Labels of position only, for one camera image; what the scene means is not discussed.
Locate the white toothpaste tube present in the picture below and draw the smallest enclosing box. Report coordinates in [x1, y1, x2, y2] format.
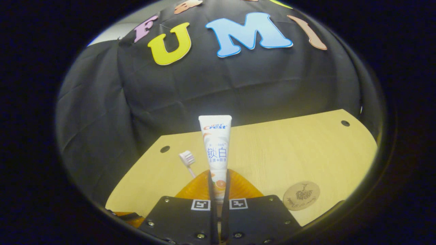
[199, 115, 232, 205]

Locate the round cork coaster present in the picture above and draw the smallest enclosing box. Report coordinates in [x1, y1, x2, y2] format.
[283, 181, 321, 211]

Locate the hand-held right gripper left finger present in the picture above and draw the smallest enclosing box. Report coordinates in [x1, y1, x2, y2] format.
[138, 169, 219, 245]

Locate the white toothbrush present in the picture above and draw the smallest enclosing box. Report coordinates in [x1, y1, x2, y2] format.
[179, 151, 197, 178]

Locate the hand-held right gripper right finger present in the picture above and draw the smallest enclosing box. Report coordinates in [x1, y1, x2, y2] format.
[221, 169, 302, 245]

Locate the black backdrop cloth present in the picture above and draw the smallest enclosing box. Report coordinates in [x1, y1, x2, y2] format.
[56, 0, 382, 205]

